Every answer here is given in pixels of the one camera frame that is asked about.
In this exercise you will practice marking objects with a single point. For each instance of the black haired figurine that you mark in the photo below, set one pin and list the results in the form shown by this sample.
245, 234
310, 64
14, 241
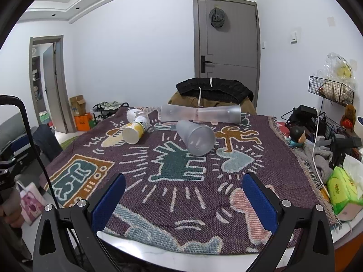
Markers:
297, 136

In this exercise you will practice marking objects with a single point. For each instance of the orange box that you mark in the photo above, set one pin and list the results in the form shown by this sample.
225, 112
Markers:
82, 122

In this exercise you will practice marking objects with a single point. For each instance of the black door handle lock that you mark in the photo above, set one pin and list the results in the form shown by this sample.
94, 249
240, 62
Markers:
203, 63

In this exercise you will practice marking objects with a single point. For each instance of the brown chair back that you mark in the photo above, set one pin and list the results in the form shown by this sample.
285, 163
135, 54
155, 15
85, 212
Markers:
191, 101

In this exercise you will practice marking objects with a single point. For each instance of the grey interior door left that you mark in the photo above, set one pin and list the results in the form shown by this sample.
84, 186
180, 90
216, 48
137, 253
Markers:
47, 79

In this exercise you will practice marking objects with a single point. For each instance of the frosted grey plastic cup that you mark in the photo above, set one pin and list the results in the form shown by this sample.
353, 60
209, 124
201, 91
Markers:
198, 139

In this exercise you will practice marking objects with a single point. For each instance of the grey cap on door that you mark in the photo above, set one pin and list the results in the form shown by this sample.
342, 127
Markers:
217, 17

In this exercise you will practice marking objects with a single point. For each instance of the green tissue pack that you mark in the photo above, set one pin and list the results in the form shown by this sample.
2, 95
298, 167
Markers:
343, 194

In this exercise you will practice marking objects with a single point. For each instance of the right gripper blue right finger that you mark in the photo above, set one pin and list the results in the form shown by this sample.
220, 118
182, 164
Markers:
314, 250

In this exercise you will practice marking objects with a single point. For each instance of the clear plastic bag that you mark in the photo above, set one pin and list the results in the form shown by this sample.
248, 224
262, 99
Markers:
336, 68

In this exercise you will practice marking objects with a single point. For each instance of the person left hand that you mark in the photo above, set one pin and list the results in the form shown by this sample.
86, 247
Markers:
11, 208

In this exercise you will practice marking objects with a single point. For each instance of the grey entrance door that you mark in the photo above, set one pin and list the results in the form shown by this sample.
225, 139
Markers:
234, 48

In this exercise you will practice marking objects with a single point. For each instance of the brown plush toy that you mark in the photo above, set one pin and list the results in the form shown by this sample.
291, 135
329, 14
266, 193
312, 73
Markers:
349, 117

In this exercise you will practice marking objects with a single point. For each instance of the pink white paper bag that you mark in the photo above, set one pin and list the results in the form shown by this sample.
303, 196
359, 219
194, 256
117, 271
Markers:
31, 201

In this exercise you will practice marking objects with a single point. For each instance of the purple patterned woven blanket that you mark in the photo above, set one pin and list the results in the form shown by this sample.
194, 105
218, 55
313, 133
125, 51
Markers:
179, 202

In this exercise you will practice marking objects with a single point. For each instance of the black shoe rack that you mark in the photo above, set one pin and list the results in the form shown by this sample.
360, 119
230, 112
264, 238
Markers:
105, 109

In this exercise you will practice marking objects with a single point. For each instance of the white yellow labelled cup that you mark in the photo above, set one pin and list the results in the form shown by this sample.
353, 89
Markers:
138, 124

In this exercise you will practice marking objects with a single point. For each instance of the black jacket on chair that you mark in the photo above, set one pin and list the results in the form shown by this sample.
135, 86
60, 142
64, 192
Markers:
215, 89

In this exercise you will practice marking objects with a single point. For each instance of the cardboard box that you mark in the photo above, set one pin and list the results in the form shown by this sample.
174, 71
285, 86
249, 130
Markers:
78, 105

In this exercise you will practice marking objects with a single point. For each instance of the grey cloth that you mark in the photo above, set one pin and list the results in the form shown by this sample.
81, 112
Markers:
317, 160

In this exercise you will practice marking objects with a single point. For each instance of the clear frosted cup left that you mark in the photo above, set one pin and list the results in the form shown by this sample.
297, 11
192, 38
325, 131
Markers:
170, 112

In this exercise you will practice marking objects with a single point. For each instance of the black wire basket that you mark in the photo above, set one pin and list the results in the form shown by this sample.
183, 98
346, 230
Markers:
332, 90

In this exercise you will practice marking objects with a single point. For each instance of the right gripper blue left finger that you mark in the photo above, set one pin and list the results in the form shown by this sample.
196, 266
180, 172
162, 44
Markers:
66, 238

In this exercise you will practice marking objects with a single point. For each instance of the white light switch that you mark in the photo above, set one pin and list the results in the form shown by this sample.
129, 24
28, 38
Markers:
293, 37

